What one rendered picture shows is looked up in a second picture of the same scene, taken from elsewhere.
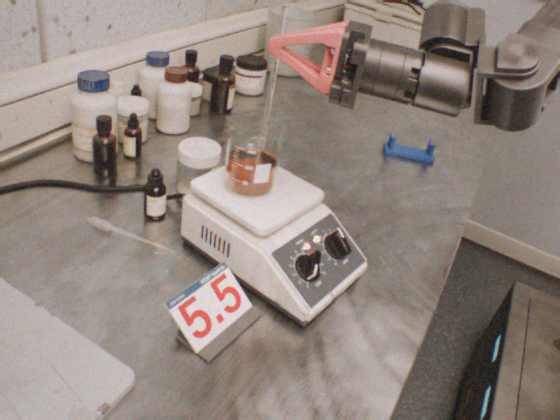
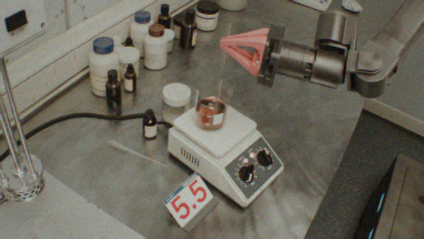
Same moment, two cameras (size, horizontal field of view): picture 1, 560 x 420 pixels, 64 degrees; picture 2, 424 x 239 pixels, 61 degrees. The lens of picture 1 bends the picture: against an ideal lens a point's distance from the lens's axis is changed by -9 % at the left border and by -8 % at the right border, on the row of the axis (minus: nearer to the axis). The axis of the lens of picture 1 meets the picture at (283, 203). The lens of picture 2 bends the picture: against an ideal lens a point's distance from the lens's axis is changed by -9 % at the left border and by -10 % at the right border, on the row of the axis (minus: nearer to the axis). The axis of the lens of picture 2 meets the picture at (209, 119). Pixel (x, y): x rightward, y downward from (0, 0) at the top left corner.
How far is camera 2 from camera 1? 0.21 m
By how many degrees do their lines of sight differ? 9
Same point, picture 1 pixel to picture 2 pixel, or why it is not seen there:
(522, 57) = (372, 62)
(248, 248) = (210, 164)
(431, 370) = (339, 213)
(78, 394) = not seen: outside the picture
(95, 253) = (116, 165)
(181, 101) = (160, 48)
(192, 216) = (175, 141)
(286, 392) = not seen: outside the picture
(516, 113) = (369, 91)
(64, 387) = not seen: outside the picture
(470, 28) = (346, 31)
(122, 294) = (135, 192)
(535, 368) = (403, 216)
